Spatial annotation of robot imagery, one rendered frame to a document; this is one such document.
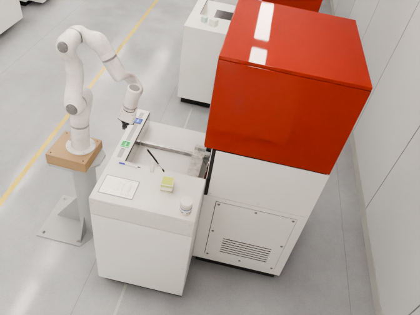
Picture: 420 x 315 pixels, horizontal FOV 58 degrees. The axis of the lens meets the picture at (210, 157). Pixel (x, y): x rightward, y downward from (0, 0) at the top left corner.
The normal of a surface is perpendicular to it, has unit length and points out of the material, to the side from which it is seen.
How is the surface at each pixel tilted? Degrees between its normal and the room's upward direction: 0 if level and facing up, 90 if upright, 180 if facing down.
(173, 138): 0
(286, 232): 90
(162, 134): 0
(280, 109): 90
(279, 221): 90
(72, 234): 0
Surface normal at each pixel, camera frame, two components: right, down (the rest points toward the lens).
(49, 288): 0.13, -0.72
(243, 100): -0.18, 0.66
